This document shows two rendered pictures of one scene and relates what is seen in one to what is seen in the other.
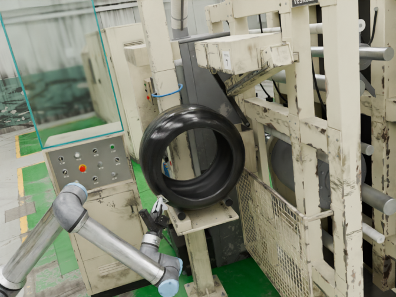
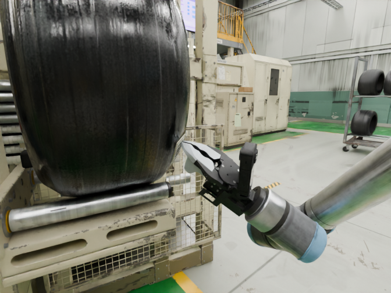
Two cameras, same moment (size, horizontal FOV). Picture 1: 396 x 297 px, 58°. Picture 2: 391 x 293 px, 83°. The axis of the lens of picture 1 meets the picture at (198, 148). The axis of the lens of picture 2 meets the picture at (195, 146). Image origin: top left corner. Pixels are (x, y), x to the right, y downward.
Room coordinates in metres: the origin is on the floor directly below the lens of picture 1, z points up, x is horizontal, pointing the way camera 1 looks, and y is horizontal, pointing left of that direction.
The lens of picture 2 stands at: (1.83, 0.71, 1.14)
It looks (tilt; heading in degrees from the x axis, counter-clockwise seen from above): 13 degrees down; 255
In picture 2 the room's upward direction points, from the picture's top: straight up
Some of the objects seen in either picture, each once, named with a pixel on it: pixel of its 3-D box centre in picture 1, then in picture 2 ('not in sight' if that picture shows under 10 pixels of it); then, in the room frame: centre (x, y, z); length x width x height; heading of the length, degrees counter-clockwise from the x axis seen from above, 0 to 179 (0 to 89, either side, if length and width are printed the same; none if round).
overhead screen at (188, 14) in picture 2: not in sight; (184, 13); (0.88, -3.58, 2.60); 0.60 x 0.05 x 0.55; 24
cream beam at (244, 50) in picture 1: (233, 52); not in sight; (1.90, -0.26, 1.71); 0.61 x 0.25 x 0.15; 12
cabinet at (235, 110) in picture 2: not in sight; (232, 119); (-0.36, -4.10, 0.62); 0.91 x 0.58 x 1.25; 24
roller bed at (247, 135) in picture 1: (238, 149); (18, 122); (2.26, -0.27, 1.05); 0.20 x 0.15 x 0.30; 12
